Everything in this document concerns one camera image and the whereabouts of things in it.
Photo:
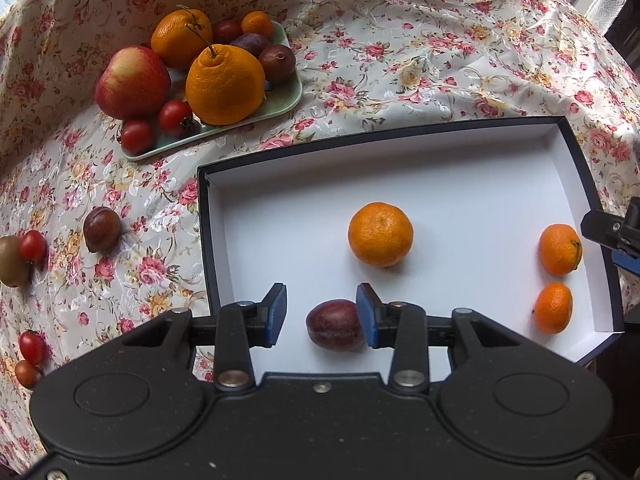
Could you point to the brown-red plum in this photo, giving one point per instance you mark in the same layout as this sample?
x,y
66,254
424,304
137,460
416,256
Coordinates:
x,y
277,62
101,229

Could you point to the pale green tray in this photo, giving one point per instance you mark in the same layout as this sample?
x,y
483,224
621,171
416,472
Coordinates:
x,y
285,102

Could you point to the large knobbed orange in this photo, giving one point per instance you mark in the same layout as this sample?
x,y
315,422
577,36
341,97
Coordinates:
x,y
225,87

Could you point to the dark side table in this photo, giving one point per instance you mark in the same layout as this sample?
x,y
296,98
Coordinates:
x,y
627,40

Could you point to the red apple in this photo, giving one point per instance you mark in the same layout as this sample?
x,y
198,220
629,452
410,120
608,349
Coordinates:
x,y
130,82

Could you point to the dark purple plum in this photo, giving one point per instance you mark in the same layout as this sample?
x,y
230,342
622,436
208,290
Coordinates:
x,y
332,325
250,44

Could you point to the large mandarin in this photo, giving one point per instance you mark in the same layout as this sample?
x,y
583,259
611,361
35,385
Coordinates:
x,y
381,234

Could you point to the brownish cherry tomato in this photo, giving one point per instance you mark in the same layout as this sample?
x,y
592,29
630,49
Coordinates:
x,y
27,375

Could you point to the small red plum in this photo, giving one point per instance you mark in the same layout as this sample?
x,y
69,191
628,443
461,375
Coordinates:
x,y
226,31

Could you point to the mandarin with stem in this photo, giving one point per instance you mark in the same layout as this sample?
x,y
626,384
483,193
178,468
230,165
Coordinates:
x,y
560,250

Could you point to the black box with white inside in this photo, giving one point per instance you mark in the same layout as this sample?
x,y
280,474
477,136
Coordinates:
x,y
450,170

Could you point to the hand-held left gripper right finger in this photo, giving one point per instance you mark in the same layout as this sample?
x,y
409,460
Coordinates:
x,y
366,317

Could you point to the small mandarin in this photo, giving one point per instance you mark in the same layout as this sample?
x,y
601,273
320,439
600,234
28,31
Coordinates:
x,y
554,308
257,25

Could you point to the brown kiwi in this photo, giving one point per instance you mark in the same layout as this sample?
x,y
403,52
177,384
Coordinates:
x,y
12,262

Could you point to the red cherry tomato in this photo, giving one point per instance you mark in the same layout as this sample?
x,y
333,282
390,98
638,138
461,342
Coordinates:
x,y
32,347
137,137
33,246
175,118

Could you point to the large round orange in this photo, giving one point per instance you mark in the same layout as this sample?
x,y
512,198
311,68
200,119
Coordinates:
x,y
177,35

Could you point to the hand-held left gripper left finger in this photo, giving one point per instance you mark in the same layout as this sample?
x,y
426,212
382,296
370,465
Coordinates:
x,y
276,316

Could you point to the floral tablecloth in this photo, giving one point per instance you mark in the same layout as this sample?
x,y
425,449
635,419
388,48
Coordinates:
x,y
400,60

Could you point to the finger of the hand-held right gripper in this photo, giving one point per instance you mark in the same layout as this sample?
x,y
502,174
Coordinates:
x,y
629,264
600,225

